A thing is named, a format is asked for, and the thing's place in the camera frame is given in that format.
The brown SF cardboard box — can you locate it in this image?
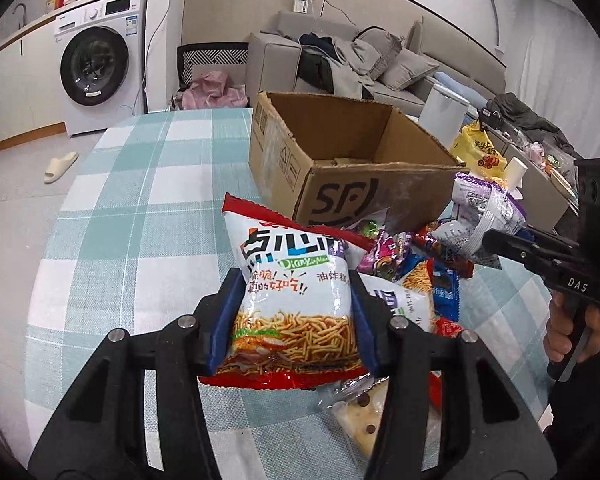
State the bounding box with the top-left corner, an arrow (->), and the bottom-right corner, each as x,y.
249,92 -> 466,231

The right hand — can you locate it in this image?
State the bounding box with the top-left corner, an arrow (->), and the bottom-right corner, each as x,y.
543,291 -> 600,364

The purple candy bag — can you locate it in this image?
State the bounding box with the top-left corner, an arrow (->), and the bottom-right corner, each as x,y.
346,209 -> 411,282

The white purple snack bag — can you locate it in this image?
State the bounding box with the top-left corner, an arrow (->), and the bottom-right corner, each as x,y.
429,172 -> 526,269

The blue snack bag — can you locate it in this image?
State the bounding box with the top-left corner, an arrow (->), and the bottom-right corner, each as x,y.
398,253 -> 463,323

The grey square pillow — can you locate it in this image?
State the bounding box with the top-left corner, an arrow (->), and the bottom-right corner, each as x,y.
379,49 -> 439,91

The pink cloth pile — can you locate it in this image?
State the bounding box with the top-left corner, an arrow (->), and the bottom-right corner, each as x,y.
170,70 -> 248,110

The clear cookie bread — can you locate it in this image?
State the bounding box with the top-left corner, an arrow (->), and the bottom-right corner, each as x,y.
324,374 -> 441,461

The white washing machine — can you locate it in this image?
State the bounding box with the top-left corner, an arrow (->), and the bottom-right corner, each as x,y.
54,0 -> 146,136

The beige slipper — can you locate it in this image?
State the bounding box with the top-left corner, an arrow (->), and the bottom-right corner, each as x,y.
44,152 -> 79,184

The grey sofa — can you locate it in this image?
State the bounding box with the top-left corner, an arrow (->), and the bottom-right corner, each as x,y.
246,11 -> 505,117

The yellow plastic bag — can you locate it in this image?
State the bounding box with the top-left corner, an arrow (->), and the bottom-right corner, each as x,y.
450,122 -> 507,179

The white side table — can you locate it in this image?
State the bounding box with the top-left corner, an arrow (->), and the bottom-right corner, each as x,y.
486,127 -> 578,240

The teal plaid tablecloth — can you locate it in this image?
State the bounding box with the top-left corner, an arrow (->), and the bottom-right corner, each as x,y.
22,107 -> 556,480

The grey jacket on sofa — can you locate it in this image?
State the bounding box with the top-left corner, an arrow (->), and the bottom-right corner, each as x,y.
297,32 -> 378,101

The black patterned basket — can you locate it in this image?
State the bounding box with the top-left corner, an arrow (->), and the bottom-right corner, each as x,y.
176,41 -> 249,89

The white noodle snack bag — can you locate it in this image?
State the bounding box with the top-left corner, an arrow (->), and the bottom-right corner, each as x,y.
205,195 -> 374,389

